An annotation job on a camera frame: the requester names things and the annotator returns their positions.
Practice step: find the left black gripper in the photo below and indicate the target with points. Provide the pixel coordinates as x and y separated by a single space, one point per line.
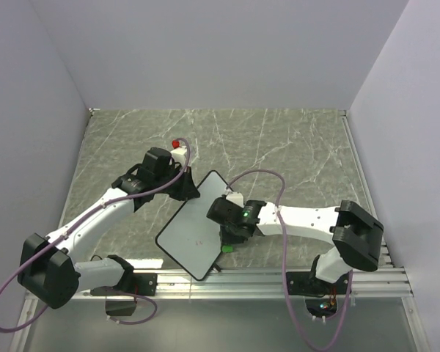
188 190

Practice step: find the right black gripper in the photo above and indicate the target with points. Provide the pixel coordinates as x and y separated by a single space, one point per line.
227 239

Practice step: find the green whiteboard eraser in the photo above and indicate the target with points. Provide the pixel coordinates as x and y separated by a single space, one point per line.
226 249

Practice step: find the small black-framed whiteboard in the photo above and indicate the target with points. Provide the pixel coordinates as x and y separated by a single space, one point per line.
189 237

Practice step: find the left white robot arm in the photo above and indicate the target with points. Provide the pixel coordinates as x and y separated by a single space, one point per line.
54 268

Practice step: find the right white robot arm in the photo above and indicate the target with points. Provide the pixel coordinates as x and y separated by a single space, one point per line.
354 234

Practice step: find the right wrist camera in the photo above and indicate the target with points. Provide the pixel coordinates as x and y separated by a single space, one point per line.
234 197

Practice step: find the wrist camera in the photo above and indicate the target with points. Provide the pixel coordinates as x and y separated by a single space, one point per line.
234 197
180 152

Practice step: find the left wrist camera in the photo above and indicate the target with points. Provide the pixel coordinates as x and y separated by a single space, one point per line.
180 152

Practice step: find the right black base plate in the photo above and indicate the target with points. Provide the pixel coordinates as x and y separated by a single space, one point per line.
299 283

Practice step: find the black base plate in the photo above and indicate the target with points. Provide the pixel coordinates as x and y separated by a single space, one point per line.
143 284
299 283

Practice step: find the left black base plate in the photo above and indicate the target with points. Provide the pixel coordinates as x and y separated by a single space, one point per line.
143 284

